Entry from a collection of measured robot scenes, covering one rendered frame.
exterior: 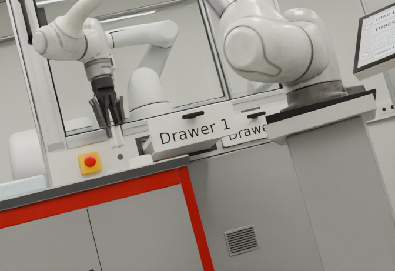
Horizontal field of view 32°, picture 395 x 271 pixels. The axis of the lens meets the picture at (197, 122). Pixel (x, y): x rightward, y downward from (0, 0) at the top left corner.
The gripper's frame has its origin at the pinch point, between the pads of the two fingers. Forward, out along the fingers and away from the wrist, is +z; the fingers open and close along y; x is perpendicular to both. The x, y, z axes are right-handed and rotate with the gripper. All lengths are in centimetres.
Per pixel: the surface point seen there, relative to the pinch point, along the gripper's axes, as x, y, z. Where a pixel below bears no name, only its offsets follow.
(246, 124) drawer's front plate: -7, 56, 3
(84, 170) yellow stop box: 22.3, 0.0, 5.9
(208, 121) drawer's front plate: -23.6, 20.4, 3.7
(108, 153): 21.0, 11.0, 1.5
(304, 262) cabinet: -10, 63, 58
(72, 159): 27.6, -0.1, 0.4
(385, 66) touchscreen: -51, 89, -3
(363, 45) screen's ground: -42, 95, -15
